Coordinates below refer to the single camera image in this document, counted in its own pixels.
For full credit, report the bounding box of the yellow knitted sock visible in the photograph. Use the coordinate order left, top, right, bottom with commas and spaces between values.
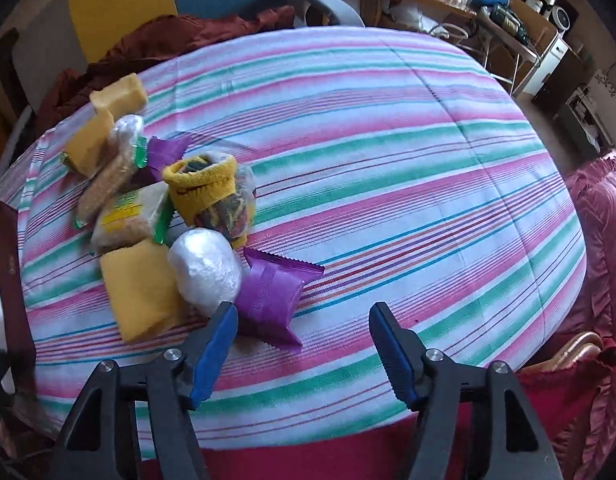
162, 155, 239, 226

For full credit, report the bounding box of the white round appliance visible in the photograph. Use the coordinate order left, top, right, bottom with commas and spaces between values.
548, 5, 574, 31

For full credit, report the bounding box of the striped bed sheet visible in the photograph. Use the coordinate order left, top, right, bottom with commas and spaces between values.
0, 25, 589, 461

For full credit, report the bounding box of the dark green bottle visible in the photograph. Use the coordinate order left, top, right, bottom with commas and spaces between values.
488, 4, 531, 43

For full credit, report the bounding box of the brown snack packet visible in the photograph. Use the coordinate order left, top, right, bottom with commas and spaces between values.
75, 145, 139, 231

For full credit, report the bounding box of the white plastic bag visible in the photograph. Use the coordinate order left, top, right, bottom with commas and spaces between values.
388, 2, 444, 36

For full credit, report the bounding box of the white cabinet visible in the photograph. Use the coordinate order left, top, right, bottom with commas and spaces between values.
520, 35, 571, 98

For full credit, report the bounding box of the clear bag of colourful bands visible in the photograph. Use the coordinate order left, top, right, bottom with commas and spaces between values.
195, 162, 259, 251

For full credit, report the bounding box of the rust brown cloth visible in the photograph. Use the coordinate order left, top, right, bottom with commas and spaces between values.
33, 5, 296, 126

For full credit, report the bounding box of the yellow sponge block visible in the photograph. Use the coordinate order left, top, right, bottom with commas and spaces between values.
63, 108, 115, 176
89, 73, 149, 116

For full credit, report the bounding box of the yellow cloth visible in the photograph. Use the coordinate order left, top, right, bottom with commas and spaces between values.
99, 239, 189, 345

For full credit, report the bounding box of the small purple snack packet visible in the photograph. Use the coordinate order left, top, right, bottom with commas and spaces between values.
138, 135, 191, 181

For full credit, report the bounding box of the small white plastic-wrapped bundle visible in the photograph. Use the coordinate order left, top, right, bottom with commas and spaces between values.
108, 114, 146, 161

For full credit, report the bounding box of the pink quilt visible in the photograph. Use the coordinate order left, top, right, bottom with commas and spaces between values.
563, 150, 616, 480

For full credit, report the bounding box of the yellow green food packet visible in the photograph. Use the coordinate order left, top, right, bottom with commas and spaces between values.
90, 182, 175, 253

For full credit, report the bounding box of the grey yellow blue chair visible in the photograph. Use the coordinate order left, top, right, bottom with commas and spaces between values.
8, 0, 366, 86

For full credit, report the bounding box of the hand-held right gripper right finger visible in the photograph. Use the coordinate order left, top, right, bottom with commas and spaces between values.
369, 301, 564, 480

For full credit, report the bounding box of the white plastic-wrapped ball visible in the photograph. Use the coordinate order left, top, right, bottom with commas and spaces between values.
167, 228, 245, 317

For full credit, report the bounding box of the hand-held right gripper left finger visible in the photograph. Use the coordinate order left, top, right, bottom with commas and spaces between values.
50, 301, 239, 480

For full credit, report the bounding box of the red cloth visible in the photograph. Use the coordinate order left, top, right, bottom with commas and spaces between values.
138, 360, 604, 480

